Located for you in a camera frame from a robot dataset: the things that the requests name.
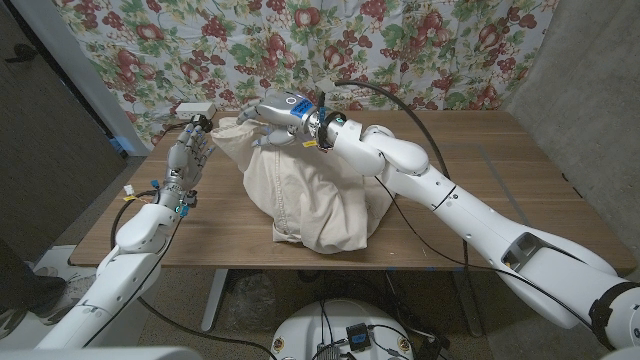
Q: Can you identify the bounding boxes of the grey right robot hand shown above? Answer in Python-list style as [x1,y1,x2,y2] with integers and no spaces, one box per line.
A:
[235,92,321,149]

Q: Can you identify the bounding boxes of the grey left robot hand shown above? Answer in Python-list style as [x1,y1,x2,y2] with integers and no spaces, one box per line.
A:
[160,124,216,201]

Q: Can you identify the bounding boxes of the beige jacket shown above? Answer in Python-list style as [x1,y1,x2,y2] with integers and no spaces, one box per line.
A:
[209,115,396,255]

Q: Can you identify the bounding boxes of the white power strip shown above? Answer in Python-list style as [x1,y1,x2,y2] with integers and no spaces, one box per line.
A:
[174,101,218,121]

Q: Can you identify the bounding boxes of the floral fruit print backdrop cloth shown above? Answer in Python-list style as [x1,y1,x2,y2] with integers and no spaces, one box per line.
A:
[52,0,560,149]

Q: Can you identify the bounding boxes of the white table leg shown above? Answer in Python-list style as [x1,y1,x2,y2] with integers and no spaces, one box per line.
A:
[200,268,230,333]

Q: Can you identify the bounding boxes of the clear plastic bag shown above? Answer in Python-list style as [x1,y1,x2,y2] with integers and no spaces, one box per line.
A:
[224,272,276,331]

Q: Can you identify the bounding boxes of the white sneaker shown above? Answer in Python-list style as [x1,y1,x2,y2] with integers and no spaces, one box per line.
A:
[42,272,99,321]

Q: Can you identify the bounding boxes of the person leg in dark trousers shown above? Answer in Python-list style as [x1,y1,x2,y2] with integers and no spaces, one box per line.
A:
[0,247,66,316]

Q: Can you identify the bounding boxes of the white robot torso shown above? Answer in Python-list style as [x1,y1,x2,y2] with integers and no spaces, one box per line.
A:
[269,298,416,360]

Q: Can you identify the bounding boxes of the black box with blue label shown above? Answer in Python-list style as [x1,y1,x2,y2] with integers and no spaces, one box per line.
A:
[346,322,372,352]

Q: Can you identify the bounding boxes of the grey table leg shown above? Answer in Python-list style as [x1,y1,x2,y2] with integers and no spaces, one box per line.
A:
[452,269,484,338]

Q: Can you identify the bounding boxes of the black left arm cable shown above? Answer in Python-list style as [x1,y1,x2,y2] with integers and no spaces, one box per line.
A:
[82,189,184,349]

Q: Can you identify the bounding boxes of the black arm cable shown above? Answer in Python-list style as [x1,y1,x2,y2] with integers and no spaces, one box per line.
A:
[332,79,471,274]
[82,189,184,349]

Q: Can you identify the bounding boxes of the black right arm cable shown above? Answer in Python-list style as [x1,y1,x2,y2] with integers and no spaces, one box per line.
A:
[332,79,471,274]

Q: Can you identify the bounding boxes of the black door handle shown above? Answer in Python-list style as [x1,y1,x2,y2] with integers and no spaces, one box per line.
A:
[4,43,39,65]

